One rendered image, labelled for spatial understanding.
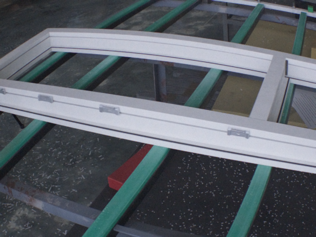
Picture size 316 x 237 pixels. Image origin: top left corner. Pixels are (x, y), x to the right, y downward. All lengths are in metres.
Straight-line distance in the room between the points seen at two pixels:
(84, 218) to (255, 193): 0.34
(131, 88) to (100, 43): 1.68
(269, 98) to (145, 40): 0.53
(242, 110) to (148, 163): 0.70
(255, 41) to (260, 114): 1.29
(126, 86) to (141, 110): 2.19
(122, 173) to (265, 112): 0.51
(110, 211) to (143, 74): 2.55
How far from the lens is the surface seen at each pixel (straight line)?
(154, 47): 1.37
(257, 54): 1.27
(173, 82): 2.43
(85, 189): 2.24
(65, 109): 1.08
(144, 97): 2.30
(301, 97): 1.67
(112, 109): 0.98
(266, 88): 1.05
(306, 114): 1.56
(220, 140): 0.92
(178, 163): 1.37
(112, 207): 0.81
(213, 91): 1.23
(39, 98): 1.11
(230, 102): 1.59
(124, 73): 3.35
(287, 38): 2.32
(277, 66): 1.19
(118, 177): 1.27
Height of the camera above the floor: 1.41
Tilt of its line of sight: 31 degrees down
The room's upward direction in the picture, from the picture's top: 4 degrees counter-clockwise
